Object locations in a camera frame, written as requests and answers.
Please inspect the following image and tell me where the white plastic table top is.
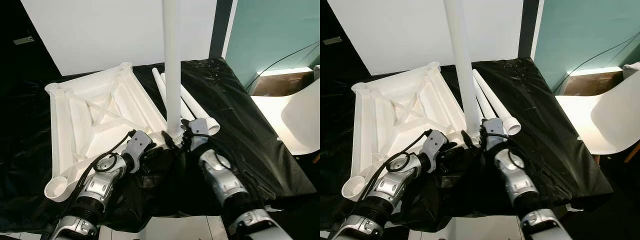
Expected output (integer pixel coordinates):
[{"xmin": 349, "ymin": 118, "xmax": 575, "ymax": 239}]
[
  {"xmin": 341, "ymin": 61, "xmax": 481, "ymax": 203},
  {"xmin": 44, "ymin": 62, "xmax": 183, "ymax": 203}
]

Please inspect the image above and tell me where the brown cardboard box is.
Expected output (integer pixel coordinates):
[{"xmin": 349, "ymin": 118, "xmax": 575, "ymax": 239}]
[
  {"xmin": 248, "ymin": 66, "xmax": 316, "ymax": 97},
  {"xmin": 555, "ymin": 66, "xmax": 626, "ymax": 97}
]

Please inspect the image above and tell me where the white plastic chair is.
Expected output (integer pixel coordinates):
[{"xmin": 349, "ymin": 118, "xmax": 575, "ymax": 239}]
[
  {"xmin": 555, "ymin": 70, "xmax": 640, "ymax": 166},
  {"xmin": 250, "ymin": 77, "xmax": 321, "ymax": 157}
]

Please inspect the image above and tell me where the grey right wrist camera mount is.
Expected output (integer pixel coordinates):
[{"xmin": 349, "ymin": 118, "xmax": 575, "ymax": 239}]
[
  {"xmin": 189, "ymin": 118, "xmax": 210, "ymax": 150},
  {"xmin": 483, "ymin": 118, "xmax": 508, "ymax": 150}
]

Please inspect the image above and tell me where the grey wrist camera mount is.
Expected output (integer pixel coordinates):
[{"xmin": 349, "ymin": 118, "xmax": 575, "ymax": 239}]
[
  {"xmin": 483, "ymin": 118, "xmax": 508, "ymax": 150},
  {"xmin": 421, "ymin": 129, "xmax": 448, "ymax": 161},
  {"xmin": 122, "ymin": 130, "xmax": 152, "ymax": 161},
  {"xmin": 189, "ymin": 118, "xmax": 210, "ymax": 150}
]

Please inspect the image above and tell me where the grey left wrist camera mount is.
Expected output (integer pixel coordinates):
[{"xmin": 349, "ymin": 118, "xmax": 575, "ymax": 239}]
[
  {"xmin": 421, "ymin": 129, "xmax": 448, "ymax": 161},
  {"xmin": 122, "ymin": 130, "xmax": 152, "ymax": 161}
]

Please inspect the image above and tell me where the thin black wall cable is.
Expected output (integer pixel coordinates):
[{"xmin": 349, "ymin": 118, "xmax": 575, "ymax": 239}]
[
  {"xmin": 551, "ymin": 31, "xmax": 640, "ymax": 94},
  {"xmin": 245, "ymin": 42, "xmax": 321, "ymax": 92}
]

